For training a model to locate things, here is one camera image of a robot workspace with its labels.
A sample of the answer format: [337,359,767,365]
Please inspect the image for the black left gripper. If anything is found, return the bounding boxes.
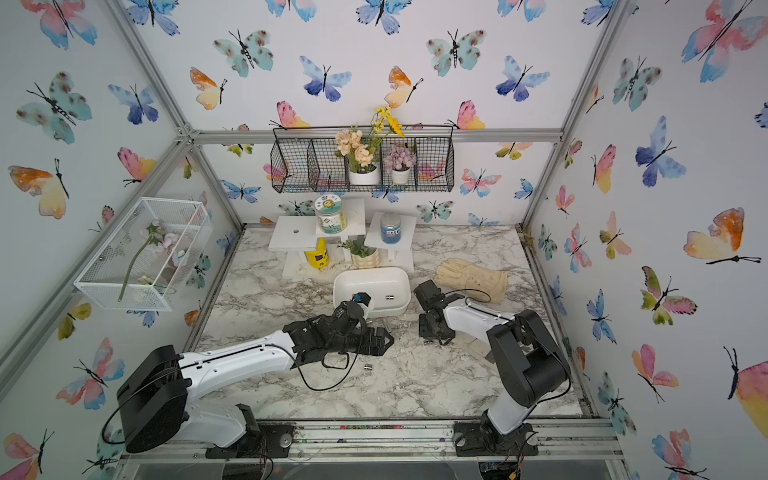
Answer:
[327,326,397,358]

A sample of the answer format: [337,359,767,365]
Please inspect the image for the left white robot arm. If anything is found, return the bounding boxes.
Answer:
[116,294,394,454]

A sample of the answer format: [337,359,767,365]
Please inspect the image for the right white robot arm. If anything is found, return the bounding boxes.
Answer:
[414,280,572,435]

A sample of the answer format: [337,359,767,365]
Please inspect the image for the white plastic storage box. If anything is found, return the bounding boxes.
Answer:
[332,267,412,318]

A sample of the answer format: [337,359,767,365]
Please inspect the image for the beige work glove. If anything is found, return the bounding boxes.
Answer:
[435,258,508,304]

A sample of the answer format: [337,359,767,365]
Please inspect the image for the small potted green plant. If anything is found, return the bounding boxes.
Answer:
[341,235,381,269]

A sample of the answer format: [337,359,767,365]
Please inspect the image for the white tiered display stand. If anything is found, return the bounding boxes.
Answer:
[268,199,417,279]

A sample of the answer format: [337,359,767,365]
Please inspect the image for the blue can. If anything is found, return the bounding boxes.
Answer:
[380,212,402,245]

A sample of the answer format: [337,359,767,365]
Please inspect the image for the green lidded white jar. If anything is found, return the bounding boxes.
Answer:
[314,193,347,235]

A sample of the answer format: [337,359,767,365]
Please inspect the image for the purple flowers in white pot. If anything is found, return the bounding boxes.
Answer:
[384,145,417,185]

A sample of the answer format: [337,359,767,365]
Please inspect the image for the peach flowers in white pot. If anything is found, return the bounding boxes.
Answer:
[335,128,381,187]

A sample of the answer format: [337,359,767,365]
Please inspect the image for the artificial pink flower stem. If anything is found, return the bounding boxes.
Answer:
[117,220,180,302]

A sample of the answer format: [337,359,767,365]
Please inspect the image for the yellow artificial flower sprig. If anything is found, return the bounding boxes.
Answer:
[370,105,404,137]

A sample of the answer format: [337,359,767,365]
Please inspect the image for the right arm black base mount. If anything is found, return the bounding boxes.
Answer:
[452,414,539,457]

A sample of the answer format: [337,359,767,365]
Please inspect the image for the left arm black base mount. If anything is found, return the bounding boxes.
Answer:
[205,403,296,459]

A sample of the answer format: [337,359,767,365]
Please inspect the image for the black wire wall basket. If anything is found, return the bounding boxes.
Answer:
[270,124,455,193]

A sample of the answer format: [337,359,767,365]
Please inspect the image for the aluminium front rail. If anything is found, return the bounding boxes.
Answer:
[119,417,625,464]

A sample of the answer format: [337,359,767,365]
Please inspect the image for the white mesh wall box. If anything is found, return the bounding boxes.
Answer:
[74,197,213,312]

